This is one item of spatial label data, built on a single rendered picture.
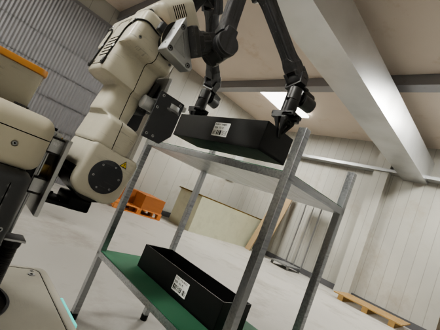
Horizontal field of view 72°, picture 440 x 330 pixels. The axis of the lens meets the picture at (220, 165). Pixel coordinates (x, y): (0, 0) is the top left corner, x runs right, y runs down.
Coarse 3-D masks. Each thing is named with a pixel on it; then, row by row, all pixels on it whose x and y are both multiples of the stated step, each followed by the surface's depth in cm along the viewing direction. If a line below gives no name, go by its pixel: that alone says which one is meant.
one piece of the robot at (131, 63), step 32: (128, 32) 90; (96, 64) 95; (128, 64) 94; (160, 64) 95; (96, 96) 102; (128, 96) 97; (96, 128) 92; (128, 128) 95; (96, 160) 90; (128, 160) 96; (96, 192) 91
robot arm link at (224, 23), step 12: (228, 0) 104; (240, 0) 103; (228, 12) 99; (240, 12) 102; (228, 24) 97; (216, 36) 93; (228, 36) 94; (216, 48) 93; (228, 48) 93; (204, 60) 100
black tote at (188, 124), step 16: (176, 128) 150; (192, 128) 141; (208, 128) 132; (224, 128) 125; (240, 128) 118; (256, 128) 112; (272, 128) 112; (192, 144) 158; (208, 144) 139; (224, 144) 124; (240, 144) 115; (256, 144) 110; (272, 144) 113; (288, 144) 119; (272, 160) 118
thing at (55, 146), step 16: (64, 144) 88; (48, 160) 93; (64, 160) 100; (48, 176) 88; (64, 176) 94; (32, 192) 85; (48, 192) 86; (64, 192) 96; (32, 208) 87; (80, 208) 93
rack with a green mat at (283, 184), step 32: (192, 160) 145; (224, 160) 114; (288, 160) 95; (128, 192) 154; (192, 192) 184; (288, 192) 119; (320, 192) 108; (96, 256) 150; (128, 256) 158; (256, 256) 90; (320, 256) 120; (128, 288) 124; (160, 288) 131; (160, 320) 106; (192, 320) 111
